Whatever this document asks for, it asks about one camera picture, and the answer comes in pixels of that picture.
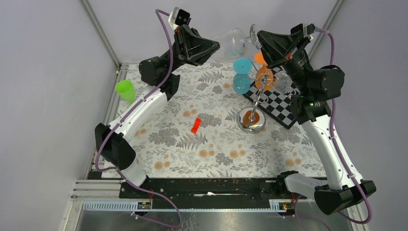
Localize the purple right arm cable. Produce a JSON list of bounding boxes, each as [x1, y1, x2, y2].
[[293, 27, 373, 231]]

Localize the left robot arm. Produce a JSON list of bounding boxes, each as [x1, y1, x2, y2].
[[95, 25, 220, 198]]

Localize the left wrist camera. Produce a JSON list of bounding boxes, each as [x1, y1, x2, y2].
[[168, 7, 191, 30]]

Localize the clear wine glass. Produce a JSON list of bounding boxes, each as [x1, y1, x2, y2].
[[211, 24, 262, 63], [274, 71, 293, 94]]

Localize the green wine glass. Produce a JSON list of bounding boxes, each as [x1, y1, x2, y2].
[[115, 80, 136, 106]]

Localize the small red block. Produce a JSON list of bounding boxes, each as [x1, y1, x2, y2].
[[191, 118, 202, 134]]

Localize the orange wine glass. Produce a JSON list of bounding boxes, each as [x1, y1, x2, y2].
[[254, 52, 274, 91]]

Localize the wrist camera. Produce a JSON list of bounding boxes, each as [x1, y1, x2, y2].
[[168, 7, 191, 30], [290, 23, 318, 41]]

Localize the chrome wine glass rack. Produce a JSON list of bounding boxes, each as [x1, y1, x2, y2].
[[232, 59, 300, 134]]

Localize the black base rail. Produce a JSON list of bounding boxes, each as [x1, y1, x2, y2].
[[119, 178, 299, 210]]

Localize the floral tablecloth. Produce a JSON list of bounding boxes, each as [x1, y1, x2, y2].
[[130, 63, 325, 178]]

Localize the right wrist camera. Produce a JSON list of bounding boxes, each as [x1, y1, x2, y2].
[[290, 23, 318, 41]]

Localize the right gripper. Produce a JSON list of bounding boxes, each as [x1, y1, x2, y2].
[[254, 31, 313, 94]]

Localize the black white checkerboard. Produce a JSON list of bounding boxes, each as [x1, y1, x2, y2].
[[258, 67, 300, 129]]

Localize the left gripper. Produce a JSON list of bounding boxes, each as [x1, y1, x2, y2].
[[161, 25, 219, 75]]

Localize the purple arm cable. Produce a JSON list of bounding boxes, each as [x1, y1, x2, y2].
[[293, 27, 373, 231], [94, 9, 183, 229]]

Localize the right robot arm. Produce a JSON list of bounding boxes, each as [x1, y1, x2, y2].
[[256, 30, 376, 215]]

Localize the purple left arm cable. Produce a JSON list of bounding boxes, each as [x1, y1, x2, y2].
[[94, 9, 183, 229]]

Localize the blue wine glass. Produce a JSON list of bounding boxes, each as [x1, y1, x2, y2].
[[232, 57, 253, 94]]

